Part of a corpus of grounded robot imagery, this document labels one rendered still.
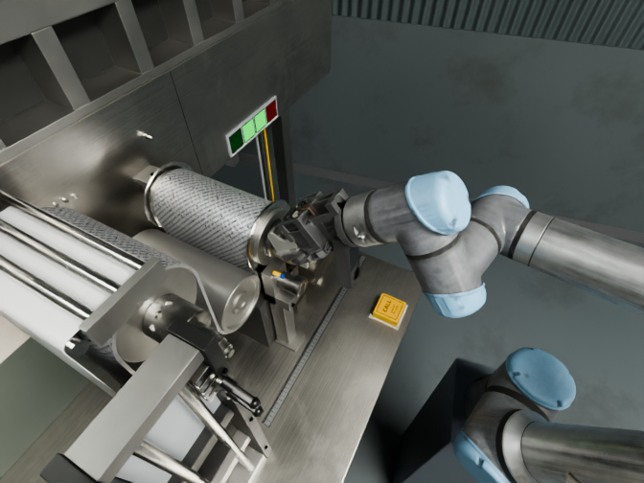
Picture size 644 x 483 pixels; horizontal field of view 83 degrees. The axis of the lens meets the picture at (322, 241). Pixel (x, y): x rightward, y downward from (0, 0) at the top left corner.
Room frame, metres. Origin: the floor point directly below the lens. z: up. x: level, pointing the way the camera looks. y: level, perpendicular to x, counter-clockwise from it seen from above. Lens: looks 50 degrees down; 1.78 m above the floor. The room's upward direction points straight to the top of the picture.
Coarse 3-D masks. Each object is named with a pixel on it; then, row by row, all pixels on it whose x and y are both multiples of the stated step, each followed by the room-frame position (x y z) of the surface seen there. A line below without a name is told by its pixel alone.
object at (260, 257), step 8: (152, 200) 0.54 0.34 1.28; (152, 208) 0.53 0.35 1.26; (280, 208) 0.50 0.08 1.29; (272, 216) 0.46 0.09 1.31; (280, 216) 0.48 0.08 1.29; (264, 224) 0.44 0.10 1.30; (264, 232) 0.44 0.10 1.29; (256, 240) 0.42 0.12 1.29; (256, 248) 0.42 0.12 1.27; (256, 256) 0.41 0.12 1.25; (264, 256) 0.43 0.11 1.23; (264, 264) 0.42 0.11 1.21
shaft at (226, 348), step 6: (198, 324) 0.23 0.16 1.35; (204, 324) 0.23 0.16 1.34; (204, 330) 0.22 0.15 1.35; (210, 330) 0.22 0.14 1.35; (216, 336) 0.21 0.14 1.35; (222, 336) 0.21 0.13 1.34; (222, 342) 0.20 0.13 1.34; (222, 348) 0.19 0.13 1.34; (228, 348) 0.20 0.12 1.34; (228, 354) 0.19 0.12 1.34
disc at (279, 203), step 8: (280, 200) 0.50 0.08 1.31; (264, 208) 0.47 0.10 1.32; (272, 208) 0.48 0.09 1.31; (288, 208) 0.53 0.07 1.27; (264, 216) 0.46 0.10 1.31; (256, 224) 0.44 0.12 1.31; (256, 232) 0.43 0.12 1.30; (248, 240) 0.42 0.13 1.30; (248, 248) 0.41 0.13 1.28; (248, 256) 0.40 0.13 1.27; (248, 264) 0.40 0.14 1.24; (256, 264) 0.41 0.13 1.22
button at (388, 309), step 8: (384, 296) 0.53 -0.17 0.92; (384, 304) 0.51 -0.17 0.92; (392, 304) 0.51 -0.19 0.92; (400, 304) 0.51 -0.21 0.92; (376, 312) 0.48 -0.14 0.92; (384, 312) 0.48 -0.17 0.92; (392, 312) 0.48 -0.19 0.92; (400, 312) 0.48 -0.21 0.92; (384, 320) 0.47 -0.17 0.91; (392, 320) 0.46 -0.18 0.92
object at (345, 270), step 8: (336, 240) 0.35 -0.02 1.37; (336, 248) 0.35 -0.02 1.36; (344, 248) 0.34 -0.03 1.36; (352, 248) 0.35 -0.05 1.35; (336, 256) 0.35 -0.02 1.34; (344, 256) 0.34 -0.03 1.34; (352, 256) 0.35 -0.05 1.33; (336, 264) 0.35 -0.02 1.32; (344, 264) 0.34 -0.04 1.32; (352, 264) 0.35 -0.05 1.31; (336, 272) 0.35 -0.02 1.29; (344, 272) 0.34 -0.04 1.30; (352, 272) 0.34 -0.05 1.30; (344, 280) 0.34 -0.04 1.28; (352, 280) 0.34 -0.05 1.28
